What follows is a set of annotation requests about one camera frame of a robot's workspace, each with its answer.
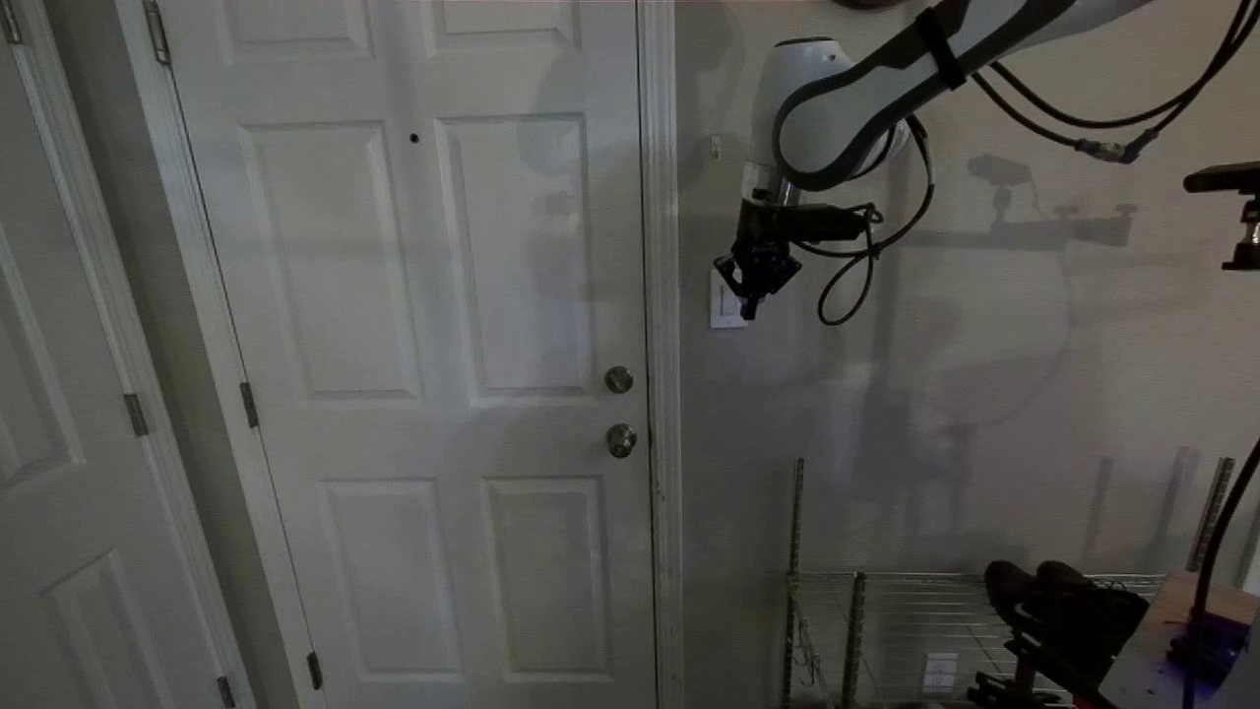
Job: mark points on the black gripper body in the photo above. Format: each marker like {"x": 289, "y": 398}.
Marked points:
{"x": 768, "y": 239}

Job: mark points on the white light switch plate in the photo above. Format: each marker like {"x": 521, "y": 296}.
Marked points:
{"x": 726, "y": 314}

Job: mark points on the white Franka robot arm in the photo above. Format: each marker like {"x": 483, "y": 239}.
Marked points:
{"x": 869, "y": 99}

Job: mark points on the silver deadbolt lock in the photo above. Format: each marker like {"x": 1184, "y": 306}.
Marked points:
{"x": 619, "y": 378}

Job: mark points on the silver door knob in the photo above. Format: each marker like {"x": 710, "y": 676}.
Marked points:
{"x": 619, "y": 438}

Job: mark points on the white panelled entry door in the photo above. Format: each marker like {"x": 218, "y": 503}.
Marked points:
{"x": 436, "y": 355}

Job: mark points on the white paper label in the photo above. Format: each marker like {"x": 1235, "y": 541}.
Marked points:
{"x": 939, "y": 673}

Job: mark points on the dark door hinge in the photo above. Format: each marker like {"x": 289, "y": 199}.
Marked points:
{"x": 137, "y": 417}
{"x": 313, "y": 673}
{"x": 225, "y": 690}
{"x": 158, "y": 32}
{"x": 248, "y": 403}

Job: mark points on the cardboard box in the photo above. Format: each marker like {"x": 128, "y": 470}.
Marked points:
{"x": 1157, "y": 652}

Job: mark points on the white panelled closet door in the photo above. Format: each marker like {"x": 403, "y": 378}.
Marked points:
{"x": 79, "y": 434}

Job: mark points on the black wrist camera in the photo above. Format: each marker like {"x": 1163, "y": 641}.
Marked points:
{"x": 832, "y": 224}

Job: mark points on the black camera on mount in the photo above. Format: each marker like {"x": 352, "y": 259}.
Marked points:
{"x": 1235, "y": 181}

